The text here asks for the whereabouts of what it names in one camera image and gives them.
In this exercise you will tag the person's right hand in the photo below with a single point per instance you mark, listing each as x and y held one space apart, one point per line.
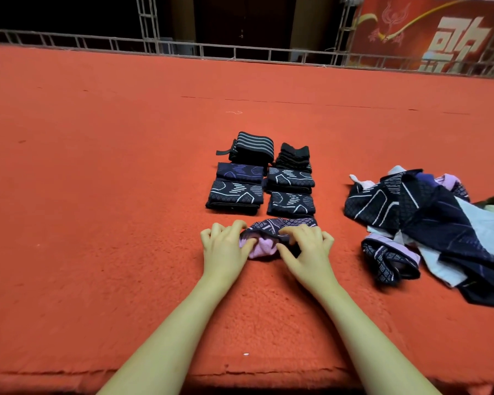
311 259

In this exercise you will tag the person's left hand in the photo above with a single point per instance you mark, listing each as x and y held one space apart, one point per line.
224 255

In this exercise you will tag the single black purple-lined sock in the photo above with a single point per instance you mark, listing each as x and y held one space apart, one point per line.
388 259
265 242

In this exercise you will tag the single black white-patterned sock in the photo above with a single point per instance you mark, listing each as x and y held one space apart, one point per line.
234 209
291 203
235 191

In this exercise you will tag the single black grey-heeled sock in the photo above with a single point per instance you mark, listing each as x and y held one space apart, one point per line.
290 189

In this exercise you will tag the single black grey-striped sock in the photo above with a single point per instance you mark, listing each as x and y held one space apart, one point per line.
290 177

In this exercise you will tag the single navy blue-lined sock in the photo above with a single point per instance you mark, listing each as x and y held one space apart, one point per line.
240 171

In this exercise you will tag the person's left forearm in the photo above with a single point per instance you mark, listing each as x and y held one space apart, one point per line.
169 345

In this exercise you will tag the person's right forearm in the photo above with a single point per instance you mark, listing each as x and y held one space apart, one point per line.
375 349

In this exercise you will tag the heap of dark patterned socks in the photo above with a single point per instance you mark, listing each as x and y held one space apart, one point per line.
428 209

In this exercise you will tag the grey metal truss tower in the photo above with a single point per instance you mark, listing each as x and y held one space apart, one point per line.
347 33
148 24

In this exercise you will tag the dark brown door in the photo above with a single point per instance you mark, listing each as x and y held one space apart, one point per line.
245 20

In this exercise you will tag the red banner with white print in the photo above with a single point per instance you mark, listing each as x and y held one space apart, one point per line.
395 33

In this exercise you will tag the grey metal railing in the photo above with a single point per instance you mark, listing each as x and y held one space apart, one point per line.
66 41

